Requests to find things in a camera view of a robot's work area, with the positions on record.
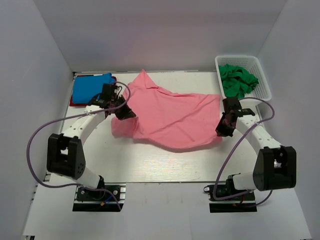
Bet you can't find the pink t shirt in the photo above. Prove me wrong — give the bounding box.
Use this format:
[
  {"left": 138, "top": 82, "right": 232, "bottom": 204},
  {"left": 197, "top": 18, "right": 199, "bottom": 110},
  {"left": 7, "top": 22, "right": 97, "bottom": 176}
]
[{"left": 111, "top": 70, "right": 222, "bottom": 151}]

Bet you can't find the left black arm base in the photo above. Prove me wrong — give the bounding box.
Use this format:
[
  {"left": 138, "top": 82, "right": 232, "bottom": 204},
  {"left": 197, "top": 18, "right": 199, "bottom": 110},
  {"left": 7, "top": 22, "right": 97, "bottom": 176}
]
[{"left": 72, "top": 183, "right": 126, "bottom": 213}]

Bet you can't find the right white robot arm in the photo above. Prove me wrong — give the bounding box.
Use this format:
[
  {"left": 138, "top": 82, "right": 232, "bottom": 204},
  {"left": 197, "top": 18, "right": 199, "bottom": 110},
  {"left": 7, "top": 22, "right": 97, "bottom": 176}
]
[{"left": 212, "top": 97, "right": 297, "bottom": 201}]

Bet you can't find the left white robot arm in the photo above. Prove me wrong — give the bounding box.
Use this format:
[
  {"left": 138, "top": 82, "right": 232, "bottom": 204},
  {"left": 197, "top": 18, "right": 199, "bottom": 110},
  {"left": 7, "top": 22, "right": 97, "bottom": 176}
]
[{"left": 46, "top": 83, "right": 136, "bottom": 200}]

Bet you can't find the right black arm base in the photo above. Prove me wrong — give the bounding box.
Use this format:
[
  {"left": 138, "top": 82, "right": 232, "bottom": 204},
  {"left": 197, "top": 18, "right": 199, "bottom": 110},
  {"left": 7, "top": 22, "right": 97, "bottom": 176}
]
[{"left": 203, "top": 184, "right": 257, "bottom": 214}]

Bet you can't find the folded blue t shirt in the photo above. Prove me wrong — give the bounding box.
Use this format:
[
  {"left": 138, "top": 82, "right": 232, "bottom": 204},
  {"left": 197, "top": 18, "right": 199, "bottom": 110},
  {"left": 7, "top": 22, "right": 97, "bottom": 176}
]
[{"left": 71, "top": 72, "right": 113, "bottom": 105}]

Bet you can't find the green t shirt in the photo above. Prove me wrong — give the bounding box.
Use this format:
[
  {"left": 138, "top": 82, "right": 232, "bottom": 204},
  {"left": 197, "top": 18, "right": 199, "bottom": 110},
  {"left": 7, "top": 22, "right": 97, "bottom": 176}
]
[{"left": 218, "top": 64, "right": 259, "bottom": 99}]

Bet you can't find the white plastic basket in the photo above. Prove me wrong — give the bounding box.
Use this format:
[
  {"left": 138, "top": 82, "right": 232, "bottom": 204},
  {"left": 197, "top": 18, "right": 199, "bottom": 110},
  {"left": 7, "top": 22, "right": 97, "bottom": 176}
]
[{"left": 215, "top": 55, "right": 272, "bottom": 107}]

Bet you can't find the folded red t shirt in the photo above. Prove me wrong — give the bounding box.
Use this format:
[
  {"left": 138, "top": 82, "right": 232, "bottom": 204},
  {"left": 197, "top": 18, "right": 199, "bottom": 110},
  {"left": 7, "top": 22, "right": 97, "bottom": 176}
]
[{"left": 68, "top": 74, "right": 118, "bottom": 108}]

